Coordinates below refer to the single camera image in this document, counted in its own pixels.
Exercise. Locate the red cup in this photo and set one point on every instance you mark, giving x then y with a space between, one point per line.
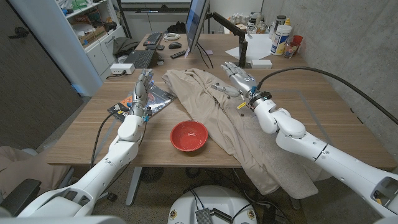
298 40

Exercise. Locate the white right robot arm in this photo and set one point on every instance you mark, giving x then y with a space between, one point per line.
335 161

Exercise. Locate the flat white box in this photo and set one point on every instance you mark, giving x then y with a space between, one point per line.
261 63

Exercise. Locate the dark lidded bottle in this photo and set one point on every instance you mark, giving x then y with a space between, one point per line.
280 21

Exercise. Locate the person's beige trousers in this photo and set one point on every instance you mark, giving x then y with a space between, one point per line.
28 168

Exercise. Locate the white shelf cabinet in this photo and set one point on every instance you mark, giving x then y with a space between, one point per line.
62 46

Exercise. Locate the pink sticky note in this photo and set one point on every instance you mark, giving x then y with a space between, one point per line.
208 52

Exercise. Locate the black remote control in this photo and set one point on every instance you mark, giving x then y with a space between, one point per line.
178 54

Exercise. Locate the white paper sheet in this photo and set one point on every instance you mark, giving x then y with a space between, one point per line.
256 46

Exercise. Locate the beige coat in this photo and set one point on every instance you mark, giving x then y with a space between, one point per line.
202 105

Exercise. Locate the white wipes canister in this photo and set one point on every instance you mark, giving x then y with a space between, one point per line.
280 40

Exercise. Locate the white power box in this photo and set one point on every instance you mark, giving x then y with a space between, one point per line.
122 68

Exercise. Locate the clear glass cup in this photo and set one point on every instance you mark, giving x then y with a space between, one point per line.
290 50

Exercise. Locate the black chair armrest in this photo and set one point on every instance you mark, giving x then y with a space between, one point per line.
20 194

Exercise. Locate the small black device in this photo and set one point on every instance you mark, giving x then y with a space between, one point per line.
151 47

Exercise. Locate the black bag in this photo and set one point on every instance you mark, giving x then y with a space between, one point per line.
177 27

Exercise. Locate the cardboard box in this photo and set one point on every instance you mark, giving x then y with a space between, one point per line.
91 35

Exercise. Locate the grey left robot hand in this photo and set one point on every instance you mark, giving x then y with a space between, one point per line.
140 95

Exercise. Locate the red bowl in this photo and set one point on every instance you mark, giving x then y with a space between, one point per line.
189 136

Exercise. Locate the olive green jacket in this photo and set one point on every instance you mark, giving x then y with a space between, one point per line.
124 45

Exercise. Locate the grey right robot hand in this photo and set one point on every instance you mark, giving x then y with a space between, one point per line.
245 82

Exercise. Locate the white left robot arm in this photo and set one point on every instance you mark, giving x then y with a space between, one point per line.
99 174

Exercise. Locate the white table leg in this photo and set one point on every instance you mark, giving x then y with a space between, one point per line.
133 186

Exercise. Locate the black computer mouse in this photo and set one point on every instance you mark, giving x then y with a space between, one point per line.
175 45

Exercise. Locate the computer monitor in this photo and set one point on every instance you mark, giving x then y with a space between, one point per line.
196 21

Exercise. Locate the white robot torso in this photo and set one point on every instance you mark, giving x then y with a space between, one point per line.
213 202

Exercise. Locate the yellow bottle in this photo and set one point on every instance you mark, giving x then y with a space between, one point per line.
287 21

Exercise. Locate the black keyboard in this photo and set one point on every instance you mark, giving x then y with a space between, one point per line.
153 38
141 58

